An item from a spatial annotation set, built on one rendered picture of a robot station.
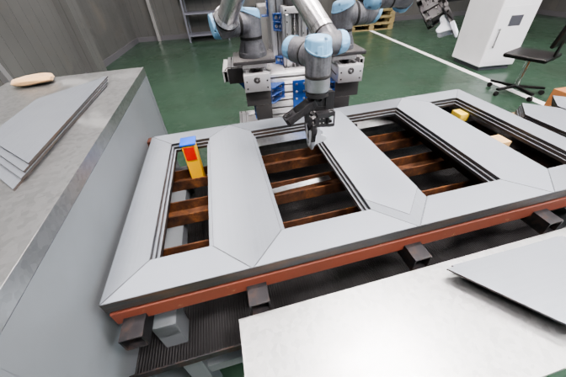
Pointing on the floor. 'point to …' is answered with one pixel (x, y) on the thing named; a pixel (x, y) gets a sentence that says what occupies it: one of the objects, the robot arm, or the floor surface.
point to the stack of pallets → (378, 19)
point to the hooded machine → (499, 13)
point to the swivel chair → (532, 61)
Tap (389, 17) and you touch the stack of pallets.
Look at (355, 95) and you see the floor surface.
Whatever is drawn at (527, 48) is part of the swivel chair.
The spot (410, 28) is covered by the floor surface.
